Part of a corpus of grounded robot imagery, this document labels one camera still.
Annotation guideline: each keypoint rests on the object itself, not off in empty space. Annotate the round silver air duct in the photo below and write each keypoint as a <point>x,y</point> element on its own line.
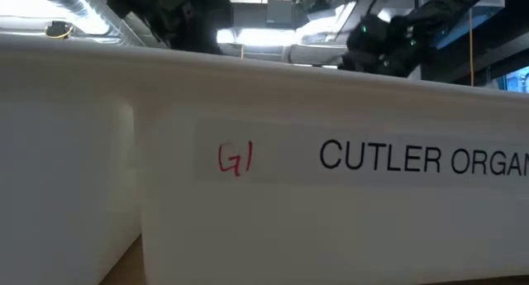
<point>95,8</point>

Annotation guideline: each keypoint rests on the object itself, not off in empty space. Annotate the grey ceiling box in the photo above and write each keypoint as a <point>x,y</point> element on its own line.
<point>280,12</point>

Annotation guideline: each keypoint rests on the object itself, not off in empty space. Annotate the rectangular silver air duct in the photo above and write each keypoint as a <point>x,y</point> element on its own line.
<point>326,29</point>

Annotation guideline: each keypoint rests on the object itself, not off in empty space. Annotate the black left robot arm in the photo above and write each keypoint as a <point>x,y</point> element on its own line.
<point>136,4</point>

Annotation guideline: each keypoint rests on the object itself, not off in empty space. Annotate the white printed label sticker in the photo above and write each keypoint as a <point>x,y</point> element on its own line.
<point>289,153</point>

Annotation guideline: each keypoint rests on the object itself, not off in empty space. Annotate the blue lit screen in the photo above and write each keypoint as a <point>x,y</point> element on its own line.
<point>518,80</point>

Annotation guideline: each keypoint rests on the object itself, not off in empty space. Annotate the black and yellow ceiling device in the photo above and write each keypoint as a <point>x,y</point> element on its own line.
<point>58,29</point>

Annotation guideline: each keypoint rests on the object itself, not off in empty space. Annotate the white plastic cutlery organizer tray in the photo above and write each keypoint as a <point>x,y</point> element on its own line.
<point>330,235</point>

